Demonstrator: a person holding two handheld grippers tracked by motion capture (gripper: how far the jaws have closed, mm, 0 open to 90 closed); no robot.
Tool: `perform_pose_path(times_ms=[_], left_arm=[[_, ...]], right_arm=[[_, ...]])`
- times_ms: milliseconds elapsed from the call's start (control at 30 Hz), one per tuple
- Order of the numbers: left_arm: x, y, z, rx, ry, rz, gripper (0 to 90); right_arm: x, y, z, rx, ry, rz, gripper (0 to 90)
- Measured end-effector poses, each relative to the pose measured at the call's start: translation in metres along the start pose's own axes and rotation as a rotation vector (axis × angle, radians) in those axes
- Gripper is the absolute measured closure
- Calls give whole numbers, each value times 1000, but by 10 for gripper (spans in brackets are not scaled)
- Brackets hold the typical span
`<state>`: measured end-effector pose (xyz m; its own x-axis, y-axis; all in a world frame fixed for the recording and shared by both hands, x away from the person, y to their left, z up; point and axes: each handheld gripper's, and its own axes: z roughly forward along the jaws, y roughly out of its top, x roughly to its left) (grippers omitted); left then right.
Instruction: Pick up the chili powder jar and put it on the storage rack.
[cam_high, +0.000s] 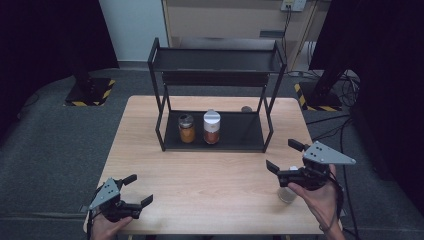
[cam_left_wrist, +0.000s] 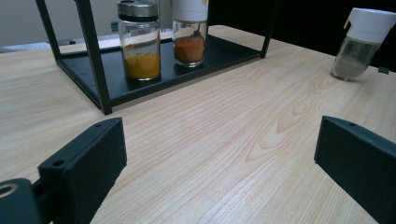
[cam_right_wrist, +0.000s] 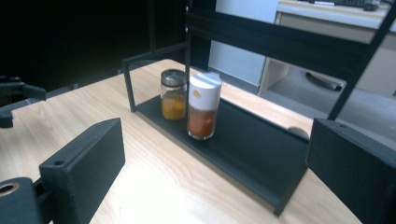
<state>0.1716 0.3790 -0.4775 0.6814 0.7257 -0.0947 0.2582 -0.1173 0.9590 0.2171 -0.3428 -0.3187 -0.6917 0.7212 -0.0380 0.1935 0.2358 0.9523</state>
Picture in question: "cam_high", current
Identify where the black metal shelf rack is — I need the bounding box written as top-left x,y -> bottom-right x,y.
147,37 -> 288,154

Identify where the person's right hand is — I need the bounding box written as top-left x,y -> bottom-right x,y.
287,164 -> 341,231

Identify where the white-lid beige spice jar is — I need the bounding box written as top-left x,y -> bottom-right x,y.
277,165 -> 299,205

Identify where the tangled black cable bundle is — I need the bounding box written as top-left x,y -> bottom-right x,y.
339,70 -> 362,108

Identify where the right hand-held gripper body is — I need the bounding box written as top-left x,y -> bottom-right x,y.
276,140 -> 357,192

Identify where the black socket cable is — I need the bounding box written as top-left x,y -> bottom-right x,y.
281,6 -> 293,64

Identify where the person's left hand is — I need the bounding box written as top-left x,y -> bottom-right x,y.
90,214 -> 133,240

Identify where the dark curtain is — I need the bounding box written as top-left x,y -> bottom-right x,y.
309,0 -> 424,209
0,0 -> 120,145

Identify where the silver-lid orange spice jar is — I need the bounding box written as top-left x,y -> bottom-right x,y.
177,113 -> 197,144

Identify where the beige wooden cabinet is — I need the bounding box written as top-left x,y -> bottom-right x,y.
161,0 -> 332,72

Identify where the white-lid brown spice jar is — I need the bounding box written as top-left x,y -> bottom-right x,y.
203,108 -> 222,145

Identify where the black stand base striped edge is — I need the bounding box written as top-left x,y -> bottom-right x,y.
294,81 -> 344,113
63,77 -> 116,108

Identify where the white wall socket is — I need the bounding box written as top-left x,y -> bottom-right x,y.
280,0 -> 307,13

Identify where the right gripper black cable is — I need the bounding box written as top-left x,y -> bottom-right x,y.
318,174 -> 346,234

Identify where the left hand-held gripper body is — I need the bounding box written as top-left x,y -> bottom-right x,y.
88,177 -> 141,223

